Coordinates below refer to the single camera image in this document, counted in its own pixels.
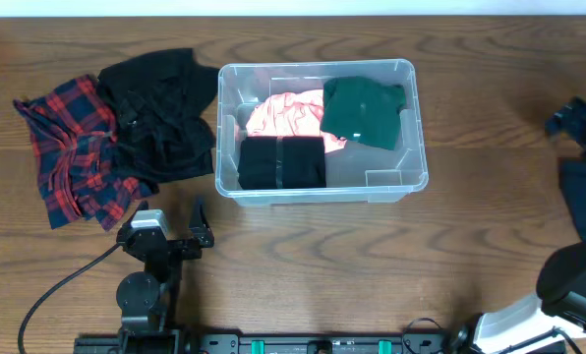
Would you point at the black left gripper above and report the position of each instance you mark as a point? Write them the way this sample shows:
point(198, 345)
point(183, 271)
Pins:
point(172, 244)

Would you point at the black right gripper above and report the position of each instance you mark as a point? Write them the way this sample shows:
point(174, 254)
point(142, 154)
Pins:
point(577, 121)

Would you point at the navy blue cloth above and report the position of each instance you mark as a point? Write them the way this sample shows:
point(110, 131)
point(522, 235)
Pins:
point(572, 183)

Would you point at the black cloth with band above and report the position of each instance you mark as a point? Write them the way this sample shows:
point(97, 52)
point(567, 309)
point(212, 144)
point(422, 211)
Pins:
point(268, 163)

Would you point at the black garment pile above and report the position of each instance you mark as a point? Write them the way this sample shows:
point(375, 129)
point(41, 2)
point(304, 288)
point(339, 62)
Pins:
point(158, 99)

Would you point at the pink cloth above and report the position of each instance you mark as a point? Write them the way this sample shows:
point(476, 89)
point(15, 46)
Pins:
point(293, 114)

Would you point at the red navy plaid shirt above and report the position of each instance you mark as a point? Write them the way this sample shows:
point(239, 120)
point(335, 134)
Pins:
point(73, 137)

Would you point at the dark green cloth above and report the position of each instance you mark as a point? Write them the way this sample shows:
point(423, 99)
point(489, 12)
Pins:
point(363, 111)

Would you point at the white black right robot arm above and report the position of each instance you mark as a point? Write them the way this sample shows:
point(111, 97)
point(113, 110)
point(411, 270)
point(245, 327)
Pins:
point(553, 317)

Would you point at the clear plastic storage bin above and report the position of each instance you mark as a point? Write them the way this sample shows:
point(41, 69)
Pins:
point(354, 173)

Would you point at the black mounting rail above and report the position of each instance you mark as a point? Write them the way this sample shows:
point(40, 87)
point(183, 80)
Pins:
point(229, 343)

